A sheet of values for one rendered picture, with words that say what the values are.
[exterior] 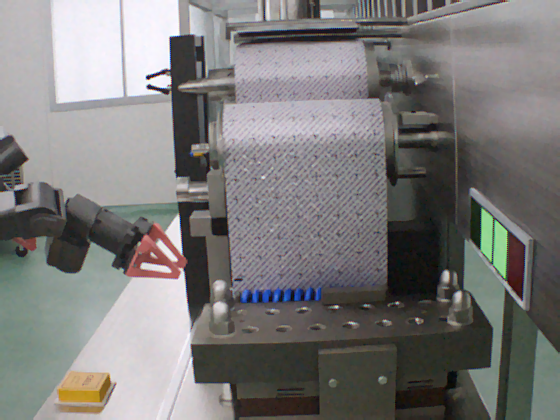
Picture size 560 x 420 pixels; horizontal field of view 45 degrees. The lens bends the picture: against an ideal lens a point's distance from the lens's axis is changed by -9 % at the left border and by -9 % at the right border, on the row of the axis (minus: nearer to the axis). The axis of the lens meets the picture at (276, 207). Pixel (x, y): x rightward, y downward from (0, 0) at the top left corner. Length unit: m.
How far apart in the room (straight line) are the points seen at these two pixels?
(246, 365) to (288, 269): 0.22
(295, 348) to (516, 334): 0.54
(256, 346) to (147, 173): 5.97
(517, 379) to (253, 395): 0.59
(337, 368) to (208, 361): 0.17
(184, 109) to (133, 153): 5.46
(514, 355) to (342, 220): 0.47
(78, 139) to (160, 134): 0.83
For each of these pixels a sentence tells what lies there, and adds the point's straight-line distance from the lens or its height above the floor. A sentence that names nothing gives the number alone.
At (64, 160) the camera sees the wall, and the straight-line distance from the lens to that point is 7.07.
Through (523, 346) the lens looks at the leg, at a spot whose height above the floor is 0.85.
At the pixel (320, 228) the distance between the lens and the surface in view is 1.09.
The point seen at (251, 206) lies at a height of 1.17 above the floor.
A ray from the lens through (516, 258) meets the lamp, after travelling 0.70.
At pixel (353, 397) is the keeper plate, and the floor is 0.95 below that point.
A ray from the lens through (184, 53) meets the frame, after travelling 1.41.
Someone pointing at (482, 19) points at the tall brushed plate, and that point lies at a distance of 0.81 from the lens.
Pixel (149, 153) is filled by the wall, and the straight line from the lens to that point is 6.83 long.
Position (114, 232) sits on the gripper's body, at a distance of 1.10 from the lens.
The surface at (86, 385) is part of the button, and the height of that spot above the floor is 0.92.
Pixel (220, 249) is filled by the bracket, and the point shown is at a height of 1.08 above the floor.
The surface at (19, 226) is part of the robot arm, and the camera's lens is 1.10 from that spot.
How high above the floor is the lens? 1.39
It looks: 12 degrees down
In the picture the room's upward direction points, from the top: 3 degrees counter-clockwise
